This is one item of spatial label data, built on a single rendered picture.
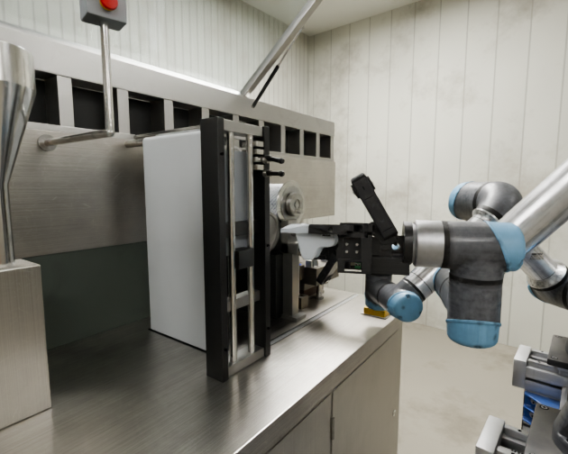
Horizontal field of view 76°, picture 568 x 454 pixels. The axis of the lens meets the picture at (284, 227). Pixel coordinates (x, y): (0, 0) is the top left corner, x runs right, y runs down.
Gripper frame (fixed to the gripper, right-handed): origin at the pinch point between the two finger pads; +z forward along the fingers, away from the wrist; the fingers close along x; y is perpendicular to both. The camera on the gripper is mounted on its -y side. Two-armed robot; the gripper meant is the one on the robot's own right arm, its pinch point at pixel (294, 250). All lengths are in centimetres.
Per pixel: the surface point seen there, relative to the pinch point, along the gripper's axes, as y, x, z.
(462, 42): 139, -243, -1
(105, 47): 48, 61, 0
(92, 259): 2, 52, 30
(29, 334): -4, 76, 4
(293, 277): -5.8, 10.8, -7.2
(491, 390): -109, -156, -46
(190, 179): 23.4, 41.3, 1.7
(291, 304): -13.9, 11.3, -6.9
